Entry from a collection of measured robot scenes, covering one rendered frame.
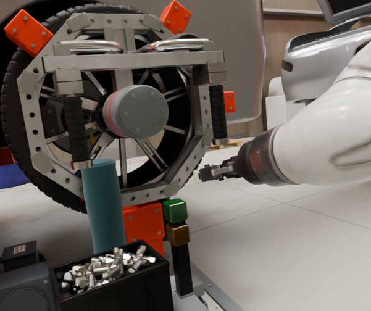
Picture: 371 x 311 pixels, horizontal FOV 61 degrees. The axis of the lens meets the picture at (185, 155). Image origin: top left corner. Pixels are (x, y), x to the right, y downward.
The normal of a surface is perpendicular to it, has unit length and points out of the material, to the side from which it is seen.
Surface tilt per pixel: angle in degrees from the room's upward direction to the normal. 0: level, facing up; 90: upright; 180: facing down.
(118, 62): 90
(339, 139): 89
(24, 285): 68
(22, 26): 90
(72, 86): 90
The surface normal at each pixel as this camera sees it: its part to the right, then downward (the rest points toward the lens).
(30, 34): 0.42, 0.10
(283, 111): -0.84, 0.17
